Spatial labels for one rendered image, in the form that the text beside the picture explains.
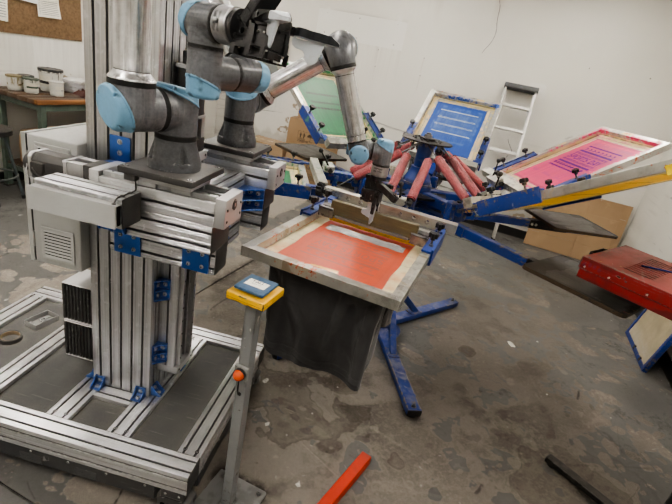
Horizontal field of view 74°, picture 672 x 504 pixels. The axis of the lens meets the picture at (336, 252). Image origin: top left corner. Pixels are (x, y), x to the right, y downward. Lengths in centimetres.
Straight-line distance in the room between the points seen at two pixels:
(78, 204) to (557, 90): 534
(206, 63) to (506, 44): 517
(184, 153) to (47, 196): 38
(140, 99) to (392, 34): 518
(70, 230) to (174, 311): 46
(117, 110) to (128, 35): 17
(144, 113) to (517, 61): 514
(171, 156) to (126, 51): 28
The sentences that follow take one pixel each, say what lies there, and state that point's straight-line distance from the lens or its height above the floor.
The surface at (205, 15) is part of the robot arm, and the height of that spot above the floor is 167.
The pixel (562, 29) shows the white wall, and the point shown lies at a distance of 603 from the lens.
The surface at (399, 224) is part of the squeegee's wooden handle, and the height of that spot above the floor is 104.
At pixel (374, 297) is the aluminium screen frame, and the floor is 97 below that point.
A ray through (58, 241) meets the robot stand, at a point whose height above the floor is 87.
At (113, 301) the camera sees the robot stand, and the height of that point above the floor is 64.
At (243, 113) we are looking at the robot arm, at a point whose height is 139.
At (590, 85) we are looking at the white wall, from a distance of 602.
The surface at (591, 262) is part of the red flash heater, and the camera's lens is 205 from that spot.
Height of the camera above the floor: 163
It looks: 23 degrees down
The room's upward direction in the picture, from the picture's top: 12 degrees clockwise
